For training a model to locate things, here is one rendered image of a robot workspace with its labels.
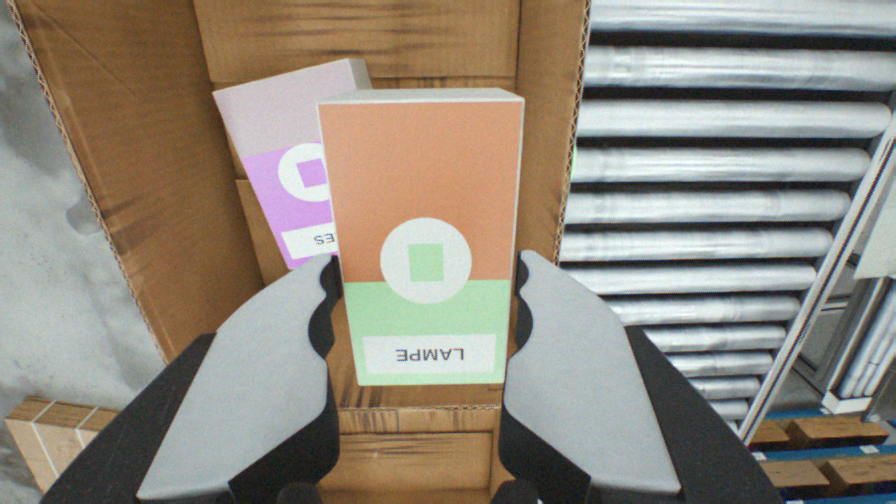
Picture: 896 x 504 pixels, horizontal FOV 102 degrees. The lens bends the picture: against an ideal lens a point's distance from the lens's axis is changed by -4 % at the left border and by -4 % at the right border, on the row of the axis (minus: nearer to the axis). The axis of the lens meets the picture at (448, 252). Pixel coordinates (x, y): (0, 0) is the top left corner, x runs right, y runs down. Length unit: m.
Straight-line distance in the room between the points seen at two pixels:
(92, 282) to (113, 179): 1.72
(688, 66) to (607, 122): 0.12
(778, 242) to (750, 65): 0.29
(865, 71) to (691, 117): 0.23
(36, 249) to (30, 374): 0.74
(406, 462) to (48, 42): 0.62
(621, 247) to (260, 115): 0.52
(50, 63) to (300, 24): 0.18
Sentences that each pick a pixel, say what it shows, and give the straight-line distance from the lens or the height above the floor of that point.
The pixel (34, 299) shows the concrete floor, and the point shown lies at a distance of 2.27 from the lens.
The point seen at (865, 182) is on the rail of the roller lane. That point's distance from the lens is 0.84.
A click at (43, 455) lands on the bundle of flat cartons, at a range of 2.81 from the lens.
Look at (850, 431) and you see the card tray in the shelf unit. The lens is 2.56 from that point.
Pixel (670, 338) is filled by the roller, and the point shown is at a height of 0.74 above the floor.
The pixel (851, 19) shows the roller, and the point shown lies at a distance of 0.73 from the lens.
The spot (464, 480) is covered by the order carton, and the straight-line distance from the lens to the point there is 0.72.
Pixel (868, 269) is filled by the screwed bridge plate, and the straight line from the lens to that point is 0.93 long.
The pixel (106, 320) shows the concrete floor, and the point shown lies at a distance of 2.13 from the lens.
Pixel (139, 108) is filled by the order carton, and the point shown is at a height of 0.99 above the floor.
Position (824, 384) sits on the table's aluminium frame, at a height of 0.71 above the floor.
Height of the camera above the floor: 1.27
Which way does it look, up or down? 63 degrees down
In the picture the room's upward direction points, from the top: 178 degrees clockwise
